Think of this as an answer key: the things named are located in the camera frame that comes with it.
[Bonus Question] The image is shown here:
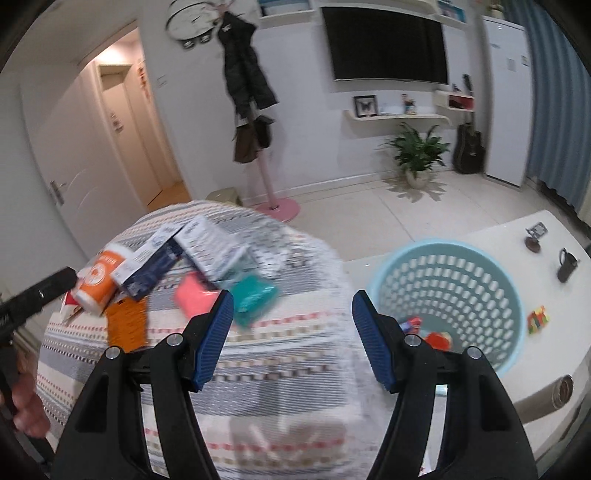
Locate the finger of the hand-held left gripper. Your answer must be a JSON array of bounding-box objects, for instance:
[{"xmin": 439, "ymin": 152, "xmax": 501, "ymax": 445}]
[{"xmin": 18, "ymin": 267, "xmax": 78, "ymax": 310}]

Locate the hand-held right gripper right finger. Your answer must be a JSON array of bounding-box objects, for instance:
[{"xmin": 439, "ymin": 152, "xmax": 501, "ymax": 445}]
[{"xmin": 352, "ymin": 290, "xmax": 539, "ymax": 480}]

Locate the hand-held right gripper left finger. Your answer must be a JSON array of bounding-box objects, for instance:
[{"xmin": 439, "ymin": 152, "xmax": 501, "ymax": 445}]
[{"xmin": 54, "ymin": 290, "xmax": 235, "ymax": 480}]

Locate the white red packet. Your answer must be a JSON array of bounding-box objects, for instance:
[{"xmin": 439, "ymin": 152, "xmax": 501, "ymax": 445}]
[{"xmin": 61, "ymin": 291, "xmax": 85, "ymax": 325}]

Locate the pink packet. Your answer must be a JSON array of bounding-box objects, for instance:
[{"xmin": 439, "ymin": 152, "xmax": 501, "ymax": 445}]
[{"xmin": 174, "ymin": 271, "xmax": 222, "ymax": 320}]

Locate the orange bottle with white cap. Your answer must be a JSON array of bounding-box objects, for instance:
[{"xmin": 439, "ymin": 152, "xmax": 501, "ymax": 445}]
[{"xmin": 74, "ymin": 247, "xmax": 132, "ymax": 317}]

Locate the teal packet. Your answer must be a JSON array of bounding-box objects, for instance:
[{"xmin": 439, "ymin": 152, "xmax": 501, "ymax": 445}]
[{"xmin": 228, "ymin": 273, "xmax": 280, "ymax": 330}]

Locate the orange red packet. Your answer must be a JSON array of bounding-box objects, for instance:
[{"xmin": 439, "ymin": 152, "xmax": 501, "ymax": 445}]
[{"xmin": 425, "ymin": 331, "xmax": 453, "ymax": 354}]

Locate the orange box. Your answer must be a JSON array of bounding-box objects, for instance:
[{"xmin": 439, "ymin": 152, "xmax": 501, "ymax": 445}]
[{"xmin": 105, "ymin": 298, "xmax": 149, "ymax": 354}]

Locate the white box with grey print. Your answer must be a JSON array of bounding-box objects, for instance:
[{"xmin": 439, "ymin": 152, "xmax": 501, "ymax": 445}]
[{"xmin": 173, "ymin": 217, "xmax": 250, "ymax": 280}]

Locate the dark blue box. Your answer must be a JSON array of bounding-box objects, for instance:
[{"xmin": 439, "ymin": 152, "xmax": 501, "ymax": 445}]
[{"xmin": 113, "ymin": 240, "xmax": 185, "ymax": 301}]

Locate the grey packet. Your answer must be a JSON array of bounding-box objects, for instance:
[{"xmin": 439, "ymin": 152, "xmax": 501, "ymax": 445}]
[{"xmin": 249, "ymin": 244, "xmax": 301, "ymax": 278}]

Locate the light blue perforated basket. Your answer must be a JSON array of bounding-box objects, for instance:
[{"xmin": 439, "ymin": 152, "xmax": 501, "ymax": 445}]
[{"xmin": 368, "ymin": 239, "xmax": 525, "ymax": 376}]

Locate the small white blue-print box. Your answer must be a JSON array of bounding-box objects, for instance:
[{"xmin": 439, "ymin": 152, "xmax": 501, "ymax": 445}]
[{"xmin": 148, "ymin": 224, "xmax": 186, "ymax": 250}]

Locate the person's left hand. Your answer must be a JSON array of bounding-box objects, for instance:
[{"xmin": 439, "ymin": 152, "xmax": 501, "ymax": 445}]
[{"xmin": 11, "ymin": 364, "xmax": 51, "ymax": 437}]

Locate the striped woven blanket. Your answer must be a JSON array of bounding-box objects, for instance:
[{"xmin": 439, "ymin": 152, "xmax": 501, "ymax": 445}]
[{"xmin": 36, "ymin": 199, "xmax": 370, "ymax": 480}]

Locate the white open door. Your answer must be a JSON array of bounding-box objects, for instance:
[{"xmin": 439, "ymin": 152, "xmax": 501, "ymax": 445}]
[{"xmin": 18, "ymin": 69, "xmax": 144, "ymax": 259}]

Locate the beige low stool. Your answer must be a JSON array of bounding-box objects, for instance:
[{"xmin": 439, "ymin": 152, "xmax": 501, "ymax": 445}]
[{"xmin": 205, "ymin": 188, "xmax": 243, "ymax": 206}]

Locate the hallway door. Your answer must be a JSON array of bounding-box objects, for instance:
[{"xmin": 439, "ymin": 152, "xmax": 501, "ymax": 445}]
[{"xmin": 99, "ymin": 65, "xmax": 163, "ymax": 205}]

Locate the colourful puzzle cube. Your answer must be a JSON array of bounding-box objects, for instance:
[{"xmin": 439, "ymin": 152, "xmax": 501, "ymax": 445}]
[{"xmin": 527, "ymin": 305, "xmax": 551, "ymax": 334}]

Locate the pink coat rack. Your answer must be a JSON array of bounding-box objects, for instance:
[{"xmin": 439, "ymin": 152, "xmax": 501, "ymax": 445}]
[{"xmin": 203, "ymin": 0, "xmax": 301, "ymax": 225}]

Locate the phone stand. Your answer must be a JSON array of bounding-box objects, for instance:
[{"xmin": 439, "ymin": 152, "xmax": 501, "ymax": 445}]
[{"xmin": 525, "ymin": 222, "xmax": 546, "ymax": 254}]

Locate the potted green plant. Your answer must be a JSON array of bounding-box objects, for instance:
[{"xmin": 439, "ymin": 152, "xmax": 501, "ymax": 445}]
[{"xmin": 379, "ymin": 122, "xmax": 451, "ymax": 190}]

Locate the brown bag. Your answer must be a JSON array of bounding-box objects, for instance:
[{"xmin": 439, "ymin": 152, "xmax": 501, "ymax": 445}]
[{"xmin": 233, "ymin": 122, "xmax": 259, "ymax": 163}]

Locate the black mug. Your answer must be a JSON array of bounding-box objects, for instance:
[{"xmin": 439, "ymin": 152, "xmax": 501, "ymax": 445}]
[{"xmin": 556, "ymin": 248, "xmax": 580, "ymax": 283}]

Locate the black bag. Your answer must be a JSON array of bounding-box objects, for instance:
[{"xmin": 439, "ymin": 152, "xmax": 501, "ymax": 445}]
[{"xmin": 254, "ymin": 115, "xmax": 277, "ymax": 148}]

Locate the black acoustic guitar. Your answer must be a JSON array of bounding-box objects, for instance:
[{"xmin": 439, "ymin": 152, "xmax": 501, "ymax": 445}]
[{"xmin": 452, "ymin": 111, "xmax": 486, "ymax": 175}]

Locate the framed butterfly picture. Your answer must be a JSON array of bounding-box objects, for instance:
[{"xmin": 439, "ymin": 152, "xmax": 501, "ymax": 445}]
[{"xmin": 353, "ymin": 95, "xmax": 379, "ymax": 117}]

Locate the white box shelf red inside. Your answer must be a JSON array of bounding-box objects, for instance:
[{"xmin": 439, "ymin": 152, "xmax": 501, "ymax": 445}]
[{"xmin": 435, "ymin": 89, "xmax": 475, "ymax": 113}]

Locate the black padded coat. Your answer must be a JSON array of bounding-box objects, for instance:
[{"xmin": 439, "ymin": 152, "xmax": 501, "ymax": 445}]
[{"xmin": 217, "ymin": 11, "xmax": 279, "ymax": 125}]

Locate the blue curtain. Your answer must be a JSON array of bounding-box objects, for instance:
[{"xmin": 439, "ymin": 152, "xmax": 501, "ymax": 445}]
[{"xmin": 505, "ymin": 0, "xmax": 591, "ymax": 217}]

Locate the white box shelf teal inside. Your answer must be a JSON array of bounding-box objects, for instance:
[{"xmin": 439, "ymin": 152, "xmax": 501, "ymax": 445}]
[{"xmin": 257, "ymin": 0, "xmax": 319, "ymax": 19}]

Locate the small teal box shelf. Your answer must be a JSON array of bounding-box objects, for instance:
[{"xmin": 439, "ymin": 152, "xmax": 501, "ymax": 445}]
[{"xmin": 436, "ymin": 0, "xmax": 467, "ymax": 23}]

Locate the white curved wall shelf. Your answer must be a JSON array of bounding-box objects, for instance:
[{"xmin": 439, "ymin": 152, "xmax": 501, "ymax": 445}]
[{"xmin": 342, "ymin": 111, "xmax": 451, "ymax": 127}]

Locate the panda wall clock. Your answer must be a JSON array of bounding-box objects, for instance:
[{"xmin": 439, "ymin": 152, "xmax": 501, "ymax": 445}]
[{"xmin": 165, "ymin": 0, "xmax": 218, "ymax": 49}]

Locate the wall-mounted black television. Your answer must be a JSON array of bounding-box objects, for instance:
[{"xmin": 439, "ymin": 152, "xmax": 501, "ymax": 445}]
[{"xmin": 321, "ymin": 6, "xmax": 450, "ymax": 85}]

